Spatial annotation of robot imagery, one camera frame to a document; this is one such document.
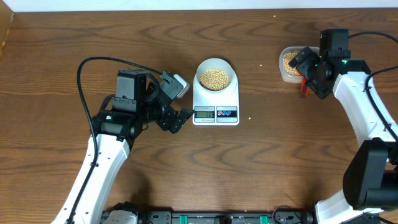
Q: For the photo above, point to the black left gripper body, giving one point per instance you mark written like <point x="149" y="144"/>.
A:
<point x="153" y="111"/>

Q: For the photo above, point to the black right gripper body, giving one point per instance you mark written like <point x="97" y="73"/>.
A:
<point x="308" y="68"/>

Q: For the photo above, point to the red plastic scoop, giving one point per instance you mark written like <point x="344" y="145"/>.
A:
<point x="304" y="89"/>

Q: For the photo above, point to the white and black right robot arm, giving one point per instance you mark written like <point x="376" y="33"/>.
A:
<point x="368" y="187"/>

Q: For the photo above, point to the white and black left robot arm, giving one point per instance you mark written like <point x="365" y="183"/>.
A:
<point x="120" y="119"/>

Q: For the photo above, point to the white digital kitchen scale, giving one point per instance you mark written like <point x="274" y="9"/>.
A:
<point x="216" y="108"/>

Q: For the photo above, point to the soybeans in white bowl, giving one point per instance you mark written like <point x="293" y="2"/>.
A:
<point x="214" y="79"/>

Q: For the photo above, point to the white bowl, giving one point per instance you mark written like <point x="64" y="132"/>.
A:
<point x="215" y="63"/>

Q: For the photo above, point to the clear plastic container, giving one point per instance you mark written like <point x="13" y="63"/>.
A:
<point x="288" y="78"/>

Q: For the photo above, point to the pile of soybeans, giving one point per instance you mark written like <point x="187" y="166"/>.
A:
<point x="287" y="57"/>

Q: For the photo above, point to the cardboard side panel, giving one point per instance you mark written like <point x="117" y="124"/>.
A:
<point x="6" y="18"/>

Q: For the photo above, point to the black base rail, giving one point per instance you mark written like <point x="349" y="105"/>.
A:
<point x="167" y="217"/>

